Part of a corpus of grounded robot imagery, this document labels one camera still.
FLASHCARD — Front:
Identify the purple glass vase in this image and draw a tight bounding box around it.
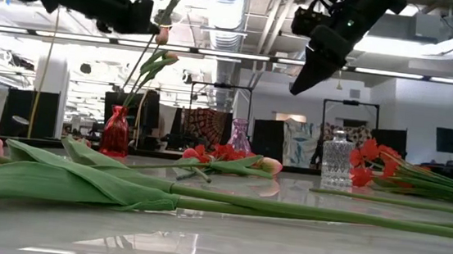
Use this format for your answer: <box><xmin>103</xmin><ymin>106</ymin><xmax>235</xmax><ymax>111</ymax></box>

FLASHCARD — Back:
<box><xmin>226</xmin><ymin>117</ymin><xmax>254</xmax><ymax>155</ymax></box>

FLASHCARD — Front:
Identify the blue white patterned cloth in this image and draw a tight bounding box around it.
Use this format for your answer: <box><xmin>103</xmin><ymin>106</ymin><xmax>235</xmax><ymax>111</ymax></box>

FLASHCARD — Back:
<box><xmin>282</xmin><ymin>118</ymin><xmax>323</xmax><ymax>170</ymax></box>

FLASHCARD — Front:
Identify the black aluminium table frame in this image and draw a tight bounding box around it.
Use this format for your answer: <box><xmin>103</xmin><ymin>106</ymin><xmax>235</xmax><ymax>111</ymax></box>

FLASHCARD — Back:
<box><xmin>0</xmin><ymin>134</ymin><xmax>324</xmax><ymax>176</ymax></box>

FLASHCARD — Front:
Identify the black metal frame stand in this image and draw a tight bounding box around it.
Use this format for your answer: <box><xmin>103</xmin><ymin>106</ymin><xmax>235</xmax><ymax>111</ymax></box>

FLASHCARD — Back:
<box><xmin>317</xmin><ymin>97</ymin><xmax>382</xmax><ymax>174</ymax></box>
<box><xmin>184</xmin><ymin>80</ymin><xmax>255</xmax><ymax>158</ymax></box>

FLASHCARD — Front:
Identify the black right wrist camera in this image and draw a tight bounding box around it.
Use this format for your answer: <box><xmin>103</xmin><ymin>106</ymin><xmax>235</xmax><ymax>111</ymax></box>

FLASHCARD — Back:
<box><xmin>290</xmin><ymin>4</ymin><xmax>331</xmax><ymax>39</ymax></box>

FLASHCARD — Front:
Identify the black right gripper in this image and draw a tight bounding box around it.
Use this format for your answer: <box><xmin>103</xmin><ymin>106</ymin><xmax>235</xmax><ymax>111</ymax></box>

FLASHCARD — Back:
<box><xmin>288</xmin><ymin>0</ymin><xmax>408</xmax><ymax>106</ymax></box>

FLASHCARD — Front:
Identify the red small-blossom flower bunch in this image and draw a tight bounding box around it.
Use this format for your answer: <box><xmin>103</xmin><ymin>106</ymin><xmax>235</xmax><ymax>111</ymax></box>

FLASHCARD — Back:
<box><xmin>345</xmin><ymin>135</ymin><xmax>453</xmax><ymax>206</ymax></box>
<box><xmin>188</xmin><ymin>139</ymin><xmax>260</xmax><ymax>188</ymax></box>

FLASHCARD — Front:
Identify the red glass vase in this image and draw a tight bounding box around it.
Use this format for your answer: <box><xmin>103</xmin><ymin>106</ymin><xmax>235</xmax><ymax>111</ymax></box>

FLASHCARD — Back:
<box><xmin>98</xmin><ymin>103</ymin><xmax>133</xmax><ymax>160</ymax></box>

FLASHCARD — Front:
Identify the yellow cable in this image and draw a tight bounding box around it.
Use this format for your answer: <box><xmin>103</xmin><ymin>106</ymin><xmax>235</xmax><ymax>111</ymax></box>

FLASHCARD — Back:
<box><xmin>26</xmin><ymin>5</ymin><xmax>61</xmax><ymax>141</ymax></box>

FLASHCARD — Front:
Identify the long ceiling light bar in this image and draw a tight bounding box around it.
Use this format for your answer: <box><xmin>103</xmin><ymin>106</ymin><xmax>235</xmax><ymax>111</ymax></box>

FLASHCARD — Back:
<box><xmin>0</xmin><ymin>24</ymin><xmax>453</xmax><ymax>85</ymax></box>

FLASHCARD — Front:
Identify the black partition panel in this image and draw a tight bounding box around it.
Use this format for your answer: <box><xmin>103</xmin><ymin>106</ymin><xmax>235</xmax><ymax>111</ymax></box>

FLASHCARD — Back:
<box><xmin>250</xmin><ymin>118</ymin><xmax>288</xmax><ymax>166</ymax></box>
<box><xmin>369</xmin><ymin>127</ymin><xmax>409</xmax><ymax>160</ymax></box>
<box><xmin>0</xmin><ymin>88</ymin><xmax>61</xmax><ymax>142</ymax></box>

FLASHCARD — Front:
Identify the red mandala patterned cloth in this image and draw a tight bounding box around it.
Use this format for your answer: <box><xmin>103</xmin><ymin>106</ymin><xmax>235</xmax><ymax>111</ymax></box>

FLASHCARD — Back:
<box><xmin>181</xmin><ymin>106</ymin><xmax>229</xmax><ymax>148</ymax></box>

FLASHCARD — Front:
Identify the silver ventilation duct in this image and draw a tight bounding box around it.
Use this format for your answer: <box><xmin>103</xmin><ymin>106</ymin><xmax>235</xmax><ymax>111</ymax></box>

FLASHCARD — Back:
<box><xmin>193</xmin><ymin>0</ymin><xmax>250</xmax><ymax>111</ymax></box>

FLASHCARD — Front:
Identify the black monitor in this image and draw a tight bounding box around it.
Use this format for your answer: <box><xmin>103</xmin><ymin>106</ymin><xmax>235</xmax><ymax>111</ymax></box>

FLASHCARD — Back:
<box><xmin>433</xmin><ymin>126</ymin><xmax>453</xmax><ymax>155</ymax></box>
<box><xmin>102</xmin><ymin>87</ymin><xmax>163</xmax><ymax>130</ymax></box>

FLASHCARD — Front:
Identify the floral patterned cloth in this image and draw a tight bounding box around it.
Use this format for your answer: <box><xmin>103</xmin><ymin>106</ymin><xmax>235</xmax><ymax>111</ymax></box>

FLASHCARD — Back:
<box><xmin>319</xmin><ymin>122</ymin><xmax>374</xmax><ymax>151</ymax></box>

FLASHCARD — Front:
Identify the clear crystal glass vase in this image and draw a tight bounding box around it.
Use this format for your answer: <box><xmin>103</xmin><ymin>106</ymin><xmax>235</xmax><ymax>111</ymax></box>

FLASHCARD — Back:
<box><xmin>319</xmin><ymin>128</ymin><xmax>358</xmax><ymax>188</ymax></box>

